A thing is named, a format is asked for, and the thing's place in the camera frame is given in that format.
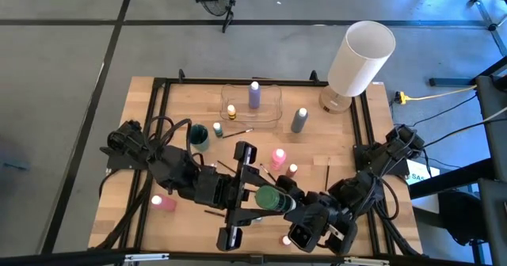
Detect tall light pink paint bottle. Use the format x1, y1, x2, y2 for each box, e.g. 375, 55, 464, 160
271, 148, 288, 172

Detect white printed box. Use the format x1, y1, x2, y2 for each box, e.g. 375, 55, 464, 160
406, 158, 441, 187

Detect black office chair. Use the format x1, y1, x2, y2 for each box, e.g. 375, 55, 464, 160
437, 188, 489, 246

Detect black aluminium table frame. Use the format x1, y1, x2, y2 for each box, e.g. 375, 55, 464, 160
118, 68, 423, 259

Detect tall grey paint bottle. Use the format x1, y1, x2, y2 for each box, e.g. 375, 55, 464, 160
291, 107, 309, 135

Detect table lamp white shade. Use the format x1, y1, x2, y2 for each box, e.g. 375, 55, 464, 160
318, 20, 397, 115

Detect tall rose pink paint bottle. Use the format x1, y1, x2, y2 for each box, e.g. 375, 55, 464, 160
150, 193, 178, 213

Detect teal plastic cup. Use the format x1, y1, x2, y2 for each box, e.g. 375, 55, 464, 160
189, 123, 211, 153

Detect black floor cable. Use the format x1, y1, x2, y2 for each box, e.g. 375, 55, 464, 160
411, 93, 478, 127
422, 117, 507, 147

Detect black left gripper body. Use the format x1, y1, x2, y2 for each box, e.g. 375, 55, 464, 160
216, 141, 258, 251

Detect clear plastic tray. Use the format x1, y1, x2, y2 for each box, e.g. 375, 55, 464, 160
219, 82, 284, 129

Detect silver aluminium bracket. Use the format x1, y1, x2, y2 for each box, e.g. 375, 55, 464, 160
124, 253, 170, 263
343, 256, 391, 266

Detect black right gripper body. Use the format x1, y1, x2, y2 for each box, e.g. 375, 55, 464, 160
288, 202, 357, 255

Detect yellow extension cord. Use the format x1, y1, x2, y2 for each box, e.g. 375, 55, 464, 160
394, 84, 478, 105

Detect tall lavender paint bottle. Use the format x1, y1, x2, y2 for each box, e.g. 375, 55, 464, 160
248, 81, 262, 110

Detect dark green paint bottle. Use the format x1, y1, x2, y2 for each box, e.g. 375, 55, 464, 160
254, 184, 297, 215

